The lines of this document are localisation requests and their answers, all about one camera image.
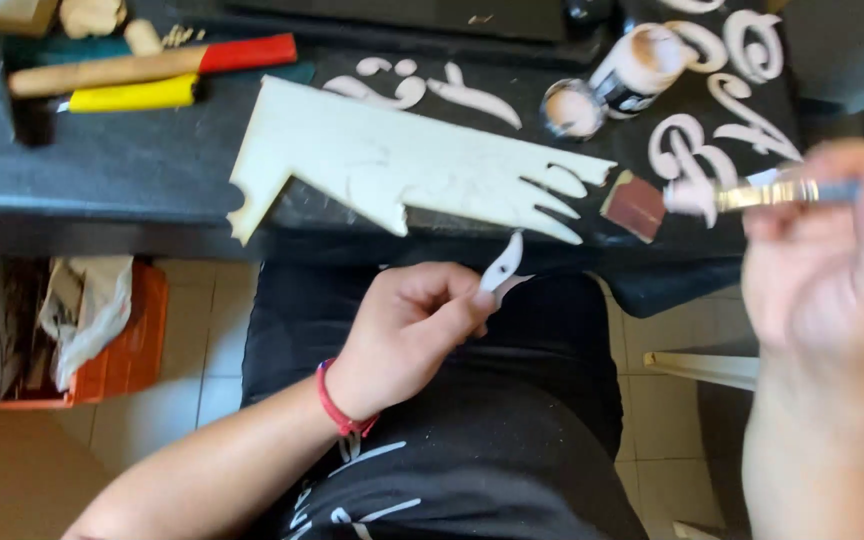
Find person's right hand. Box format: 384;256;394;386
739;138;864;380

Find person's left hand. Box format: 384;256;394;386
324;261;501;425

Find small white wooden cut-out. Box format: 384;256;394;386
477;230;526;295

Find paintbrush with metal ferrule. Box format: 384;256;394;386
662;168;864;228

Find swirled white wooden cut-out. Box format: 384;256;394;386
705;72;805;164

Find large cream wooden cut board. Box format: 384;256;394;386
225;74;620;248

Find looped white wooden cut-out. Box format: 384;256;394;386
662;20;730;75
722;9;786;86

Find person's black clothing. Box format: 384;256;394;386
240;261;652;540

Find white wooden letter cut-out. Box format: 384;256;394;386
646;112;741;231

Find long white wooden cut-out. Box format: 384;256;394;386
426;61;525;132

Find brown sandpaper piece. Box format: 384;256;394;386
599;169;670;246

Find curved white wooden cut-out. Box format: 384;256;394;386
321;73;429;113

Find round bottle cap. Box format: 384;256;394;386
539;77;610;143

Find white paint bottle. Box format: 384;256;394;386
589;21;693;122

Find white furniture bar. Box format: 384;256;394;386
641;350;764;393

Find black tray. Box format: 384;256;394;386
225;0;615;48

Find orange crate with cloth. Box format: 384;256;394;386
0;257;171;413

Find yellow utility knife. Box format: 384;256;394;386
56;72;201;116

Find beige cylinder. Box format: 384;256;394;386
122;18;166;58

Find wooden tool with red grip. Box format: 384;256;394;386
7;32;300;101

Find beige lump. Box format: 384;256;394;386
58;0;130;41

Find brown cardboard box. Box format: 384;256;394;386
0;408;116;540

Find wooden block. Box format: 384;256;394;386
0;0;63;38

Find red cord bracelet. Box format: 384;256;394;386
315;357;381;439

